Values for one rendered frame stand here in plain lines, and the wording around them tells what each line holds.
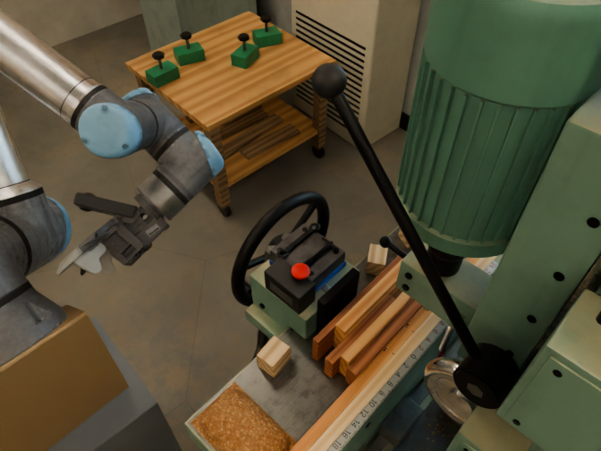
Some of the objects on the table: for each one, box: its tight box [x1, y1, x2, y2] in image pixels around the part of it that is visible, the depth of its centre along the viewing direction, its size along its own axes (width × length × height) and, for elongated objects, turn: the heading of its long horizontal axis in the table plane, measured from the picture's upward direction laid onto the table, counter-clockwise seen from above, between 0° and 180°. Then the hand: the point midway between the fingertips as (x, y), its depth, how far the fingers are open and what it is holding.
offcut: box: [257, 336, 291, 378], centre depth 84 cm, size 4×3×4 cm
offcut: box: [366, 243, 388, 276], centre depth 97 cm, size 4×3×4 cm
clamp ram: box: [317, 268, 360, 332], centre depth 89 cm, size 9×8×9 cm
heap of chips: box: [190, 382, 297, 451], centre depth 77 cm, size 9×14×4 cm, turn 47°
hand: (66, 272), depth 99 cm, fingers open, 14 cm apart
